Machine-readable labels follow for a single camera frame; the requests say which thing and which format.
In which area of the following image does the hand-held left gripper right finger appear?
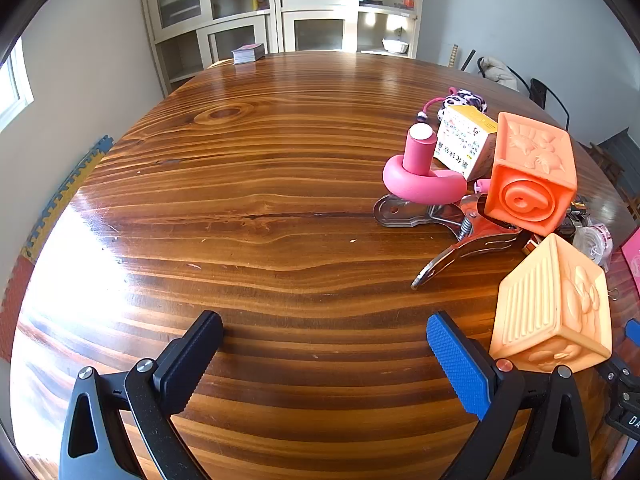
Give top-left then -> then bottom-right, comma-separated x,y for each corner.
426,311 -> 593,480

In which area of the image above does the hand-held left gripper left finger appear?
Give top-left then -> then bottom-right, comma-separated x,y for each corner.
59,310 -> 224,480

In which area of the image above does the pink metal tin container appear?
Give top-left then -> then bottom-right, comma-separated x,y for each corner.
620,227 -> 640,291

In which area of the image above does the light orange toy cube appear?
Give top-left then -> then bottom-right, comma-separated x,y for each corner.
489,233 -> 613,373

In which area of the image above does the tape roll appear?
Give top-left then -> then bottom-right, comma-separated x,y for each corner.
572,221 -> 614,272

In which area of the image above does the large metal clamp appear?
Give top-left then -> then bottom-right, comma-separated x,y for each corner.
374,194 -> 526,291

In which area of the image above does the dark orange toy cube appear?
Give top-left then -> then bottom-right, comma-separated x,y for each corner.
484,112 -> 578,237

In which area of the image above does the yellow white paper box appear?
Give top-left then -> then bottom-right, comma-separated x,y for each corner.
433,106 -> 498,182

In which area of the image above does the leopard print fabric pouch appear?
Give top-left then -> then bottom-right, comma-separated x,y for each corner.
419,87 -> 488,126

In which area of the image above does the person's right hand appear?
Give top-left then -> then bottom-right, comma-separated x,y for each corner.
606,435 -> 632,480

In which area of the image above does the wooden stool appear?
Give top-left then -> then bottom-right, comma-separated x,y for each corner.
589,142 -> 626,186

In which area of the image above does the red foam mat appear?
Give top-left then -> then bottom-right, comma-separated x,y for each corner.
0,255 -> 36,361

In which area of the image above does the blue yellow foam mat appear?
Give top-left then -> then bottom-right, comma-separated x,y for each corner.
22,135 -> 115,261

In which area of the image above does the black metal chair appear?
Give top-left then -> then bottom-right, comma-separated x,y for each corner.
529,78 -> 571,131
477,56 -> 528,93

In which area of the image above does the white puffer jacket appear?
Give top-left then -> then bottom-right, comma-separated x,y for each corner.
481,57 -> 521,92

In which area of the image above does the deck of cards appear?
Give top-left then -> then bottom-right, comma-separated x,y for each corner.
231,44 -> 265,65

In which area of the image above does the white framed window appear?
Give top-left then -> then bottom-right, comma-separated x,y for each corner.
0,37 -> 35,131

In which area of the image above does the cream glass door cabinet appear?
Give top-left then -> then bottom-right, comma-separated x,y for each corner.
139,0 -> 427,96

